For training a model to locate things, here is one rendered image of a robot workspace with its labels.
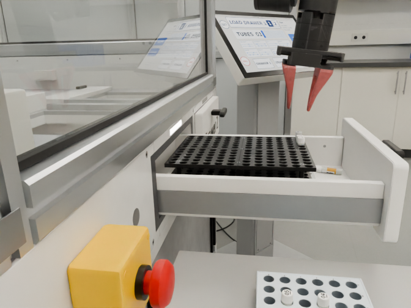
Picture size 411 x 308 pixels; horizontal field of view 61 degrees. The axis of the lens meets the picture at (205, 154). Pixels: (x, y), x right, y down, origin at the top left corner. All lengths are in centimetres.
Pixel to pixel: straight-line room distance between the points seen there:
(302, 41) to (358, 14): 367
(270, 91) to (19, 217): 136
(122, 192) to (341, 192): 28
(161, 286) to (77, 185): 11
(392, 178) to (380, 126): 321
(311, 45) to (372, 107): 307
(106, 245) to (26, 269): 8
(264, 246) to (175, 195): 130
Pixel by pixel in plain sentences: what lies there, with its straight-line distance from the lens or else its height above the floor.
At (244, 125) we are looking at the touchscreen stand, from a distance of 153.
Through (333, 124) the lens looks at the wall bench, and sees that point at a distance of 361.
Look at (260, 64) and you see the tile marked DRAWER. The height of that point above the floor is 100.
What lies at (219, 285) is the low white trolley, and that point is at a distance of 50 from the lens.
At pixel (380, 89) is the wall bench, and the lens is 362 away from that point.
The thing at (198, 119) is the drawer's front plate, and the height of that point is 92.
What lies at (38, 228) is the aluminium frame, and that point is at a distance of 26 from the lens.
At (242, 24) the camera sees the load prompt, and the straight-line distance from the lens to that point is 146.
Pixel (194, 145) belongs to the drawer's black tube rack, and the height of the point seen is 90.
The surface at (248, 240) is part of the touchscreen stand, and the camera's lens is 172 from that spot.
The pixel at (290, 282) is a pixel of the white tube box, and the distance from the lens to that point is 45.
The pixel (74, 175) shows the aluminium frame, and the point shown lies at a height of 98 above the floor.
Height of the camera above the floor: 107
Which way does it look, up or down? 17 degrees down
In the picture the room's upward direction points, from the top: 1 degrees counter-clockwise
